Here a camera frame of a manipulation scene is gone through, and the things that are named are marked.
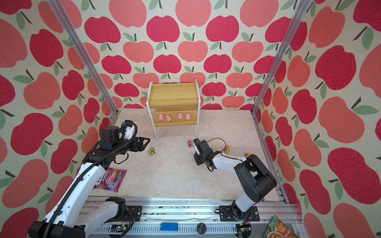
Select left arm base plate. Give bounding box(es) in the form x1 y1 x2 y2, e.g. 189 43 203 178
126 205 142 222

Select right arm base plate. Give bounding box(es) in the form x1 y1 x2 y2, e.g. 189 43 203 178
215 206 260 222

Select round black knob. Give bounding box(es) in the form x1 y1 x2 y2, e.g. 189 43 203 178
196 223 207 235

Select right aluminium frame post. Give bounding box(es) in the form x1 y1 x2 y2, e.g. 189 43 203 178
251 0 313 118

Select blue block on rail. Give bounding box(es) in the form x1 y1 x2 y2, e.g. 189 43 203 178
160 223 178 232

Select aluminium frame post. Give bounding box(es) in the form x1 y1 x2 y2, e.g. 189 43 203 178
251 0 313 118
48 0 119 118

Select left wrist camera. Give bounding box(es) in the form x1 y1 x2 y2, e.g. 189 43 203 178
123 120 135 129

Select purple snack bag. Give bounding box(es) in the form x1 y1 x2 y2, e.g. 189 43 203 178
93 168 127 192

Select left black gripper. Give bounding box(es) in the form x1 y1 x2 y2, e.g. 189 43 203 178
113 134 151 155

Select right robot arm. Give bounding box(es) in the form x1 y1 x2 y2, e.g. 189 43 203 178
193 138 277 221

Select left aluminium frame post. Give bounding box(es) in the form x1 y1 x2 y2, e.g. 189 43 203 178
48 0 119 118

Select green snack bag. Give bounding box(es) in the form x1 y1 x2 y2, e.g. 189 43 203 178
262 216 299 238

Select wooden two-tier shelf white frame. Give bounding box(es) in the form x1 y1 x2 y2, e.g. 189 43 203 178
146 80 201 139

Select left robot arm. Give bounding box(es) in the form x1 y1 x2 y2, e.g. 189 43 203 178
28 120 150 238

